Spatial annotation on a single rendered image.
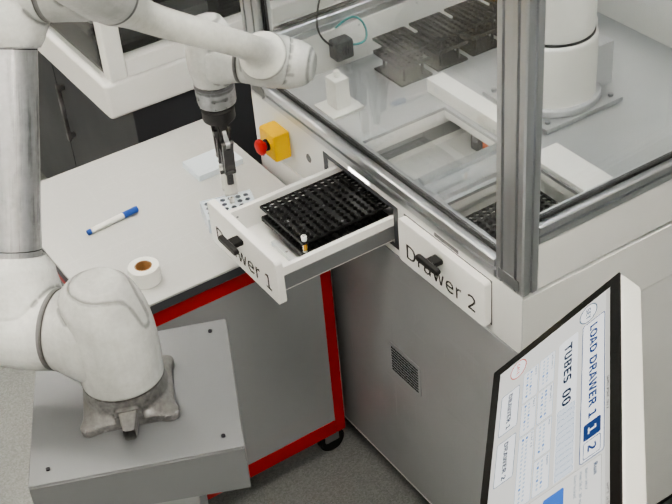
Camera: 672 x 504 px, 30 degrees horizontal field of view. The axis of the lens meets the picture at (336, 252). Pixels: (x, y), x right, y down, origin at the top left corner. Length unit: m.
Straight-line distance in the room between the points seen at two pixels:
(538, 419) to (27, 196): 0.99
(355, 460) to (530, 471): 1.51
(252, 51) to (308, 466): 1.28
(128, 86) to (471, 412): 1.26
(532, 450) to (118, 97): 1.75
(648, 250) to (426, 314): 0.50
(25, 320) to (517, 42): 0.99
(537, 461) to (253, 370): 1.25
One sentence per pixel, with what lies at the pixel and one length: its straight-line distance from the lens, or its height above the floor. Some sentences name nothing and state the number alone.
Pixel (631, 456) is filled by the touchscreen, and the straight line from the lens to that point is 1.77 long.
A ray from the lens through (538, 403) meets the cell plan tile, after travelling 2.02.
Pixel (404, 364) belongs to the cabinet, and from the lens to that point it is 2.93.
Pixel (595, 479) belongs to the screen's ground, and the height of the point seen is 1.16.
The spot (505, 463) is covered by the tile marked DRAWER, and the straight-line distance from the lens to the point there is 2.00.
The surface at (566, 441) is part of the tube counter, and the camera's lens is 1.88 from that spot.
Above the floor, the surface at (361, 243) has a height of 0.87.
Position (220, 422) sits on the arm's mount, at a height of 0.86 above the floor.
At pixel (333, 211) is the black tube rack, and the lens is 2.71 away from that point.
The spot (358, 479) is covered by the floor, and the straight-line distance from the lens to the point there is 3.35.
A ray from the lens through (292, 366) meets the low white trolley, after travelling 3.11.
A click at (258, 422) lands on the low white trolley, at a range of 3.16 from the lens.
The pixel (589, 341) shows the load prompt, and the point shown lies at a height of 1.15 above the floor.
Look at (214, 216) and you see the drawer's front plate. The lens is 2.74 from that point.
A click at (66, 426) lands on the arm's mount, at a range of 2.39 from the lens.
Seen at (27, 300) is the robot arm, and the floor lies 1.08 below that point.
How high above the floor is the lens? 2.46
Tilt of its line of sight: 37 degrees down
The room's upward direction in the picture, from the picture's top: 5 degrees counter-clockwise
